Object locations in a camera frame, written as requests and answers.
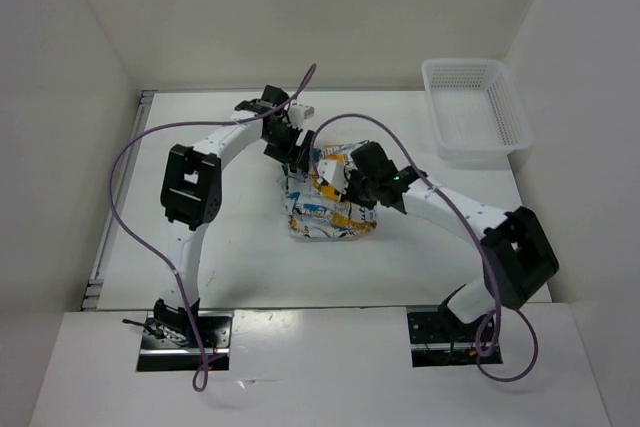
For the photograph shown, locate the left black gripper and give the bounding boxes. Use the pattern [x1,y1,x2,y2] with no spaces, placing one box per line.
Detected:
[261,120,314,172]

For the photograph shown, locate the patterned white teal yellow shorts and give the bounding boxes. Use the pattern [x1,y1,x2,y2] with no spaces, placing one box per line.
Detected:
[280,141,377,240]

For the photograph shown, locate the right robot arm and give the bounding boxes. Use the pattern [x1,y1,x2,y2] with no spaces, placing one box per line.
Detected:
[346,142,559,340]

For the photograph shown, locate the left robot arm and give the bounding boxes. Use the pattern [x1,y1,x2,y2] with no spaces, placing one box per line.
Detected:
[153,85,314,347]

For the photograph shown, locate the white plastic basket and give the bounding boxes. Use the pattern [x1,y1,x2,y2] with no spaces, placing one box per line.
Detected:
[421,58,533,162]

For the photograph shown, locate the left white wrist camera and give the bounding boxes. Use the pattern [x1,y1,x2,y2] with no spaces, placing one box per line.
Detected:
[286,102,315,128]

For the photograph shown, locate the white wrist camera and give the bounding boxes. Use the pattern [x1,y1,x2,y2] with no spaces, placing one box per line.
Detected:
[316,155,349,200]
[286,102,315,128]

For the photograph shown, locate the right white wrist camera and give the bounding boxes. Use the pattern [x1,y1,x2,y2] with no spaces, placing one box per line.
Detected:
[316,155,349,200]

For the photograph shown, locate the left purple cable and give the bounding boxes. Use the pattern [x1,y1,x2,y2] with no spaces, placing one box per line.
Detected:
[108,63,318,392]

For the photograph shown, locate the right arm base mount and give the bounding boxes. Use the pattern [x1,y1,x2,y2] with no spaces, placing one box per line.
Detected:
[406,306,502,368]

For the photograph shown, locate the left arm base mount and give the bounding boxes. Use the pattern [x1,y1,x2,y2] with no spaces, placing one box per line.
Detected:
[135,310,235,373]

